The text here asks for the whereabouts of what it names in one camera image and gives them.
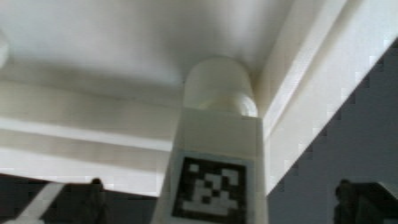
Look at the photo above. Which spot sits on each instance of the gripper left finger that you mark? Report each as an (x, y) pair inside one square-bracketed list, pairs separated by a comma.
[(66, 204)]

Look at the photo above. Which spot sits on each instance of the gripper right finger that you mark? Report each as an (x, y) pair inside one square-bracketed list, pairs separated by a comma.
[(366, 203)]

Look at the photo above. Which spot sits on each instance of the white leg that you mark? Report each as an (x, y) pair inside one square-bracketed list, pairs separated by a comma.
[(214, 184)]

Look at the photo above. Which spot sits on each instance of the white square tabletop part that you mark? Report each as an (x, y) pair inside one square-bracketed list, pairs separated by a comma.
[(96, 55)]

